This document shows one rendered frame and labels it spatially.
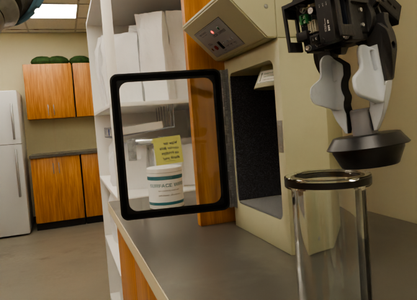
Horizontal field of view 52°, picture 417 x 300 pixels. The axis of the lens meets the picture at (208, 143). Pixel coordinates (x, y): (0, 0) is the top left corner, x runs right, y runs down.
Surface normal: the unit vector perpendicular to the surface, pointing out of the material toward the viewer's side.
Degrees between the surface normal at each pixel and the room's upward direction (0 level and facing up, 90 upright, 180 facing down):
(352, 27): 86
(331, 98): 89
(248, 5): 90
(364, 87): 81
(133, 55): 82
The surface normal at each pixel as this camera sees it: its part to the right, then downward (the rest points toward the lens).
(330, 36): -0.78, 0.13
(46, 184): 0.32, 0.03
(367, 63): 0.60, -0.15
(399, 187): -0.94, 0.09
